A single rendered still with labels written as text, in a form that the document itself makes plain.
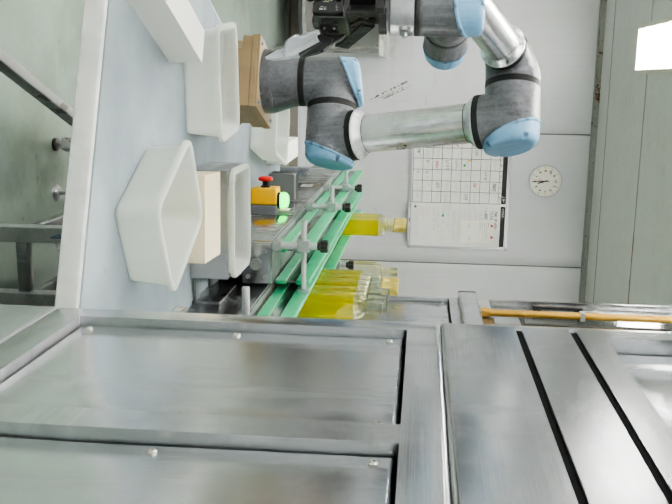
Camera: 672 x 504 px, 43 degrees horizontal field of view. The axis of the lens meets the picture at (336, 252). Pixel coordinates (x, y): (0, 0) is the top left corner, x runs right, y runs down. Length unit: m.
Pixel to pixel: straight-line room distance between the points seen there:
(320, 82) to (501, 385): 1.26
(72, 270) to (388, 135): 0.90
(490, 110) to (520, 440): 1.17
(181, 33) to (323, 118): 0.56
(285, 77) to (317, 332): 1.06
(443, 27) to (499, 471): 0.88
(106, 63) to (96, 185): 0.18
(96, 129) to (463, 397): 0.70
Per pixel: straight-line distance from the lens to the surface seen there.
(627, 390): 0.89
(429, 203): 7.92
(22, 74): 2.36
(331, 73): 2.01
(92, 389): 0.89
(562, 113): 7.95
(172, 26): 1.49
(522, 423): 0.78
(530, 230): 8.03
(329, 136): 1.95
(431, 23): 1.41
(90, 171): 1.27
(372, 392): 0.86
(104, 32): 1.33
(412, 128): 1.90
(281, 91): 2.02
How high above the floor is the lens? 1.21
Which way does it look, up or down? 5 degrees down
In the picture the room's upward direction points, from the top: 92 degrees clockwise
